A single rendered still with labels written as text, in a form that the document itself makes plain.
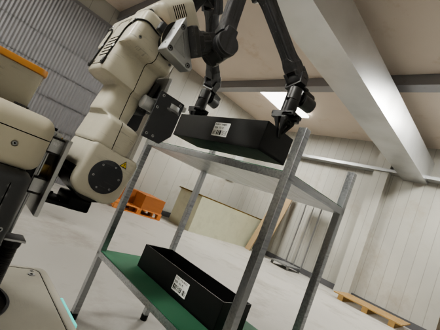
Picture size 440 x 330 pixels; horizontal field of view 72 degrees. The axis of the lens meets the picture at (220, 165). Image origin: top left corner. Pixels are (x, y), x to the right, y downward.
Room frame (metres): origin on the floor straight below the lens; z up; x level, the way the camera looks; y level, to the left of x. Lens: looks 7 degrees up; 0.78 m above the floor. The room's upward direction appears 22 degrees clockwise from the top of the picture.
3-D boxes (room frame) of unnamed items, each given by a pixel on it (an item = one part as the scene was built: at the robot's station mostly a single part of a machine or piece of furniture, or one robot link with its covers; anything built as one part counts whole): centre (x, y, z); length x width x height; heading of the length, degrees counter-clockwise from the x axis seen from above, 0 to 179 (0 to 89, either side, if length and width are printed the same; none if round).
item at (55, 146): (1.04, 0.45, 0.68); 0.28 x 0.27 x 0.25; 41
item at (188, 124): (1.33, 0.02, 1.07); 0.57 x 0.17 x 0.11; 41
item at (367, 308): (5.49, -3.42, 0.05); 1.14 x 0.79 x 0.11; 43
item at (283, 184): (1.40, -0.07, 0.55); 0.91 x 0.46 x 1.10; 43
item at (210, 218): (7.53, -0.47, 0.40); 2.37 x 0.77 x 0.81; 133
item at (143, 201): (6.17, 1.32, 0.20); 1.06 x 0.73 x 0.40; 133
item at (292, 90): (1.12, -0.17, 1.27); 0.07 x 0.06 x 0.07; 120
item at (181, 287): (1.40, -0.07, 0.41); 0.57 x 0.17 x 0.11; 43
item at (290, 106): (1.12, -0.16, 1.21); 0.10 x 0.07 x 0.07; 41
